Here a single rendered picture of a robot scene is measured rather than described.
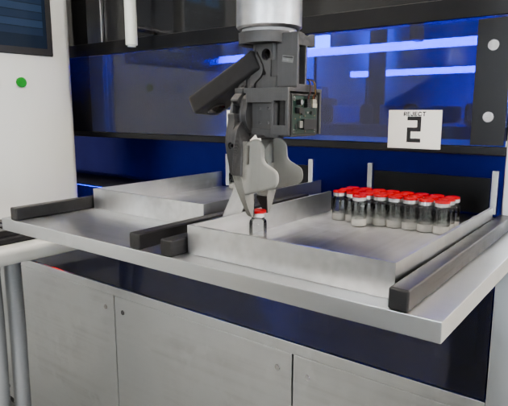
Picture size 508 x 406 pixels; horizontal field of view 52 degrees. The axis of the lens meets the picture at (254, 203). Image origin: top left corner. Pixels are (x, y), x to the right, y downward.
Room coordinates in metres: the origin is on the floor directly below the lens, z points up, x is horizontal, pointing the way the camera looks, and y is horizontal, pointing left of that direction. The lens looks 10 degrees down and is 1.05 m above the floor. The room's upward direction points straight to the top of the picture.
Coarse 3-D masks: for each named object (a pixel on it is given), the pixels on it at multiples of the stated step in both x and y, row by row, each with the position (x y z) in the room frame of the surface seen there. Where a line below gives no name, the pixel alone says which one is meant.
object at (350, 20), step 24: (96, 0) 1.30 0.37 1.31; (456, 0) 0.80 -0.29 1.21; (480, 0) 0.78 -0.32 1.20; (504, 0) 0.76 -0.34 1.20; (96, 24) 1.31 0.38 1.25; (312, 24) 0.94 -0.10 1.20; (336, 24) 0.92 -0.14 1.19; (360, 24) 0.89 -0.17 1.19; (384, 24) 0.87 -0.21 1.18; (408, 24) 0.85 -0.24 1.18; (72, 48) 1.37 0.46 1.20; (96, 48) 1.31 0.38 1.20; (120, 48) 1.25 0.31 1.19; (144, 48) 1.20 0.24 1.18; (288, 144) 0.97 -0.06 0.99; (312, 144) 0.94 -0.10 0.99; (336, 144) 0.91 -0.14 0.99; (360, 144) 0.89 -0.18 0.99; (384, 144) 0.86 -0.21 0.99
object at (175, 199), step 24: (96, 192) 0.90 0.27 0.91; (120, 192) 0.87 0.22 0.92; (144, 192) 0.99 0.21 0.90; (168, 192) 1.04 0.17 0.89; (192, 192) 1.08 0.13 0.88; (216, 192) 1.08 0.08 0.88; (288, 192) 0.93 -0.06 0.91; (312, 192) 1.00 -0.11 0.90; (144, 216) 0.83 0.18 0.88; (168, 216) 0.79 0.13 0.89; (192, 216) 0.76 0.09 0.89
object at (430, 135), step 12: (396, 120) 0.85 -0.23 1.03; (408, 120) 0.84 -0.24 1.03; (432, 120) 0.81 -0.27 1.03; (396, 132) 0.85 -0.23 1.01; (420, 132) 0.82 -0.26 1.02; (432, 132) 0.81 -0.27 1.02; (396, 144) 0.85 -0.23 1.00; (408, 144) 0.83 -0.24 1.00; (420, 144) 0.82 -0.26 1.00; (432, 144) 0.81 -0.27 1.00
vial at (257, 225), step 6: (258, 216) 0.63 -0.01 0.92; (264, 216) 0.63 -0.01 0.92; (252, 222) 0.63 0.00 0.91; (258, 222) 0.63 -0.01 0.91; (264, 222) 0.63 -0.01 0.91; (252, 228) 0.63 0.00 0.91; (258, 228) 0.63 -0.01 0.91; (264, 228) 0.63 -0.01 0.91; (252, 234) 0.63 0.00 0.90; (258, 234) 0.63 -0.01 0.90; (264, 234) 0.63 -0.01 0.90
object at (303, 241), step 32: (192, 224) 0.61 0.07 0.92; (224, 224) 0.66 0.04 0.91; (288, 224) 0.77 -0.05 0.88; (320, 224) 0.77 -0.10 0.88; (480, 224) 0.67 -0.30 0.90; (224, 256) 0.58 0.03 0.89; (256, 256) 0.55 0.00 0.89; (288, 256) 0.52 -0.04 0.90; (320, 256) 0.50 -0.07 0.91; (352, 256) 0.48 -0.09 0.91; (384, 256) 0.59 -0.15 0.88; (416, 256) 0.49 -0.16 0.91; (352, 288) 0.48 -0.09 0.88; (384, 288) 0.46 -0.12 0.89
